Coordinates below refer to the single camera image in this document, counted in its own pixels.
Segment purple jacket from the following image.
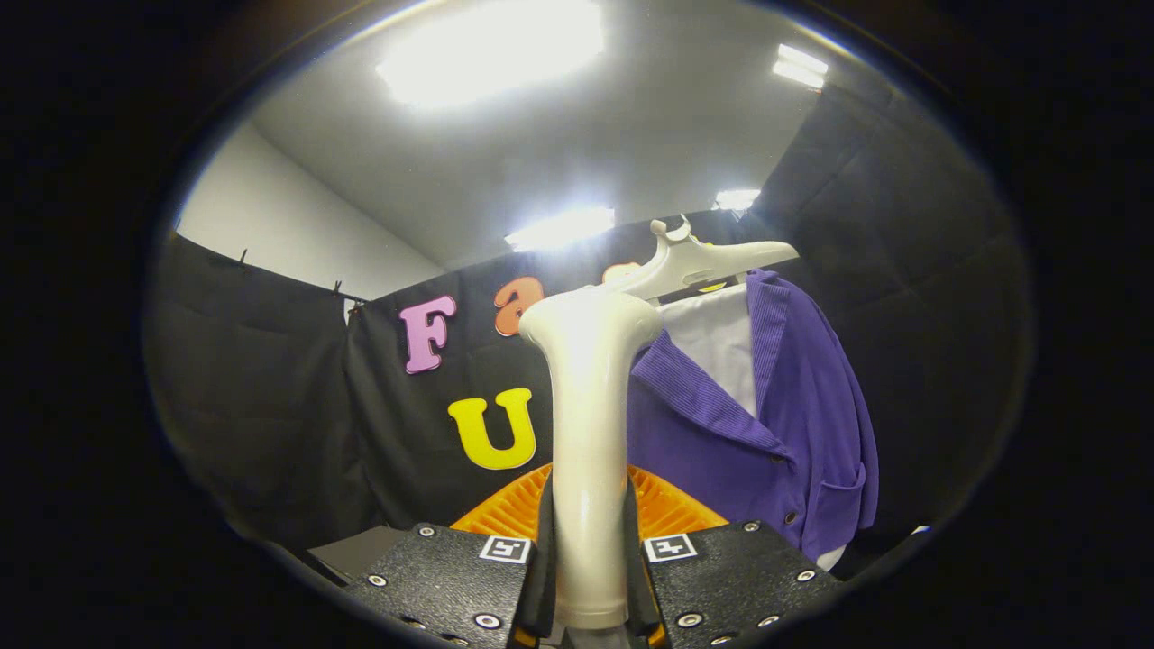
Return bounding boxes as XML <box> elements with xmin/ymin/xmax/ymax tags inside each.
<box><xmin>627</xmin><ymin>269</ymin><xmax>880</xmax><ymax>564</ymax></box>

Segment black backdrop cloth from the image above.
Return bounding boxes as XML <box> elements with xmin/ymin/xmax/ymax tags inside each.
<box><xmin>748</xmin><ymin>86</ymin><xmax>1033</xmax><ymax>578</ymax></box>
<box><xmin>343</xmin><ymin>212</ymin><xmax>767</xmax><ymax>542</ymax></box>
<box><xmin>144</xmin><ymin>230</ymin><xmax>371</xmax><ymax>551</ymax></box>

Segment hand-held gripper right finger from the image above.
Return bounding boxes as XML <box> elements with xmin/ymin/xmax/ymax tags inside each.
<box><xmin>622</xmin><ymin>464</ymin><xmax>844</xmax><ymax>649</ymax></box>

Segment white plastic hanger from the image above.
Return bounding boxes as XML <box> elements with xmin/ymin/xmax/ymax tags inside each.
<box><xmin>602</xmin><ymin>215</ymin><xmax>800</xmax><ymax>301</ymax></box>

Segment grey cabinet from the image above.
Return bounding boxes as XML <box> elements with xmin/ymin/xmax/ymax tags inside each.
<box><xmin>307</xmin><ymin>526</ymin><xmax>407</xmax><ymax>585</ymax></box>

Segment large ceiling light panel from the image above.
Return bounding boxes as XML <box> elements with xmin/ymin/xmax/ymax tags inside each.
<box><xmin>376</xmin><ymin>0</ymin><xmax>605</xmax><ymax>109</ymax></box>

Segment white garment steamer head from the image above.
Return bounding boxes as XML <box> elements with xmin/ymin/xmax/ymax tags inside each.
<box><xmin>518</xmin><ymin>287</ymin><xmax>665</xmax><ymax>630</ymax></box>

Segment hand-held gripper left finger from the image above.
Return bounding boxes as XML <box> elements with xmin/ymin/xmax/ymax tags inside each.
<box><xmin>347</xmin><ymin>464</ymin><xmax>557</xmax><ymax>649</ymax></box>

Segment white dress form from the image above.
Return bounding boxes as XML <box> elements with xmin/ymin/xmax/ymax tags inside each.
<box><xmin>658</xmin><ymin>284</ymin><xmax>848</xmax><ymax>571</ymax></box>

